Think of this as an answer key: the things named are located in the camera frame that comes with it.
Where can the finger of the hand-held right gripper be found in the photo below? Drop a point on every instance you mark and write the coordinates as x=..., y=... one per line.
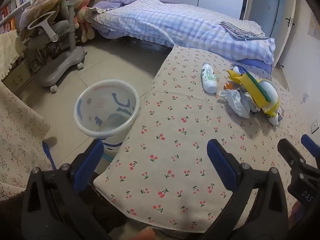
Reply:
x=295, y=160
x=310, y=142

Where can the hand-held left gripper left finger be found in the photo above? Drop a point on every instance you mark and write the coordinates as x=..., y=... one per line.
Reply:
x=87, y=166

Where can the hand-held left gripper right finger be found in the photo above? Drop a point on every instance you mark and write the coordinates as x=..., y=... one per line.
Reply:
x=221, y=166

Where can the white bin with blue print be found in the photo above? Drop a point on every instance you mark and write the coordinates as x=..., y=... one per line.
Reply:
x=107, y=105

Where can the white plastic bag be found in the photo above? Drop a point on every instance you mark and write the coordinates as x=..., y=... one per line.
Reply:
x=237, y=102

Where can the white plastic bottle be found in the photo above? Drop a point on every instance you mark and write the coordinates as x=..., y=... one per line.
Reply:
x=208, y=76

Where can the person's right hand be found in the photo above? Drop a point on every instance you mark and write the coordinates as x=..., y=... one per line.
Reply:
x=297, y=212

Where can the blue pen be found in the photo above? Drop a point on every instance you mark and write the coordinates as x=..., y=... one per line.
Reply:
x=48, y=155

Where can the cherry print tablecloth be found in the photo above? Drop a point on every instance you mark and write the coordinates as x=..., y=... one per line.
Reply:
x=175, y=120

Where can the floral print cloth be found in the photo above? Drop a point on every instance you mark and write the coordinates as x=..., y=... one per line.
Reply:
x=17, y=135

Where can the orange peel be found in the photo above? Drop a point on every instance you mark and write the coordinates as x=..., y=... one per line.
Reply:
x=230, y=86

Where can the large yellow wrapper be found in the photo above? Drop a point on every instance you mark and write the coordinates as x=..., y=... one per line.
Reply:
x=235, y=77

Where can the flattened blue packet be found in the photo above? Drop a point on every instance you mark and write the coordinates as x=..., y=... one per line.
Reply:
x=240, y=69

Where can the grey swivel chair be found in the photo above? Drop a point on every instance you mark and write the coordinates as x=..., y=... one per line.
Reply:
x=62, y=60

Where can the folded checkered cloth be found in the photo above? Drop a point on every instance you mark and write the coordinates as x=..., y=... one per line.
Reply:
x=242, y=30

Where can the cream lace cloth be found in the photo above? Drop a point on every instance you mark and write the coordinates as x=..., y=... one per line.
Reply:
x=8, y=52

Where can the blue door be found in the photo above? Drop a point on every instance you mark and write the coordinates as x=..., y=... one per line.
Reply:
x=266, y=2

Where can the pink plush toy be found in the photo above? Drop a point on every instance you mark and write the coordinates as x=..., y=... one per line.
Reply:
x=85, y=17

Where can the brown blanket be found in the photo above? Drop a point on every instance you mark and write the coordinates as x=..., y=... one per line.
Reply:
x=47, y=0

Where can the bookshelf with books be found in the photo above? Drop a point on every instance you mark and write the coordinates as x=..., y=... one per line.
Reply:
x=12, y=2

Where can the white wall switch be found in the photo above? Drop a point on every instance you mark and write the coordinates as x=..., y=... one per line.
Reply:
x=315, y=126

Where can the white wall outlet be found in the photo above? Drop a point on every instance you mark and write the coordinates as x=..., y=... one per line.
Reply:
x=305, y=97

